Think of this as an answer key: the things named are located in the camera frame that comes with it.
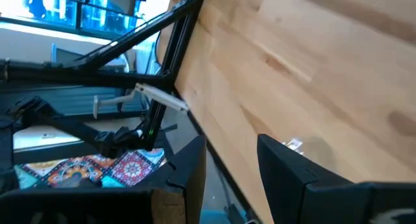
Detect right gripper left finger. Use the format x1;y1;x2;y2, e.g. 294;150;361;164
0;134;207;224

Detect black aluminium cross rail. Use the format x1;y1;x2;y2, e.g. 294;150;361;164
0;58;173;88

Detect colourful mandala pattern cloth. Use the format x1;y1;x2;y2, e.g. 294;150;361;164
14;148;167;189

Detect window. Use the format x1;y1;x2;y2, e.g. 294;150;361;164
0;0;173;45

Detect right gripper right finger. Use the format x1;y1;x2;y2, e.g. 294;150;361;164
257;134;416;224

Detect silver frame bracket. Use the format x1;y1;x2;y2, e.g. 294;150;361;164
92;82;190;120

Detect black aluminium side frame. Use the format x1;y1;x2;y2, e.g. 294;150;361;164
76;0;209;152

